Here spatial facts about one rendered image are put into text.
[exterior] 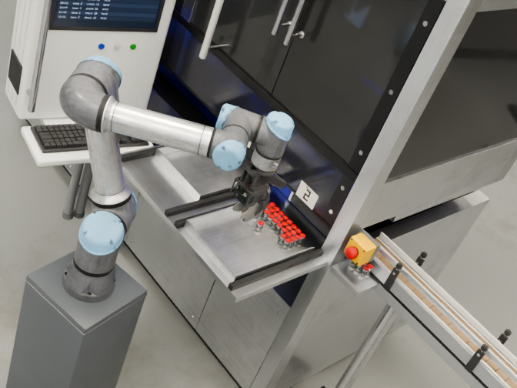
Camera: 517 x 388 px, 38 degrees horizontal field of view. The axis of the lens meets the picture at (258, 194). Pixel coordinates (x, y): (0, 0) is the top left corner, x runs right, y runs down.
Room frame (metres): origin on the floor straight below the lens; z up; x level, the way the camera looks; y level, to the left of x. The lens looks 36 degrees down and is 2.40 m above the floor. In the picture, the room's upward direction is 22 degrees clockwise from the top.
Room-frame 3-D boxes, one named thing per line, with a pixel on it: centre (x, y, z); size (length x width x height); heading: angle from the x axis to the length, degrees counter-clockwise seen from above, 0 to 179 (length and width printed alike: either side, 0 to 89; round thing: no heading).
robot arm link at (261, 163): (1.67, 0.01, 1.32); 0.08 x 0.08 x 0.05
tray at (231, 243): (1.85, -0.03, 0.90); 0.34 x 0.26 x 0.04; 143
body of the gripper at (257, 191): (1.66, 0.02, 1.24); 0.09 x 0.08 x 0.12; 144
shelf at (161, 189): (1.99, 0.08, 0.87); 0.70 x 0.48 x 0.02; 54
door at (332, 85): (2.07, -0.09, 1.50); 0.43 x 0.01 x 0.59; 54
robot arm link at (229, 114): (1.64, 0.12, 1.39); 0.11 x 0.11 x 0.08; 5
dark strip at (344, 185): (1.95, -0.24, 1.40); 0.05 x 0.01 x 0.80; 54
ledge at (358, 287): (1.91, -0.40, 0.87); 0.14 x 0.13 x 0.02; 144
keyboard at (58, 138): (2.14, 0.63, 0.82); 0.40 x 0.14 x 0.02; 134
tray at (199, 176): (2.14, 0.18, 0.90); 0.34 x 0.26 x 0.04; 144
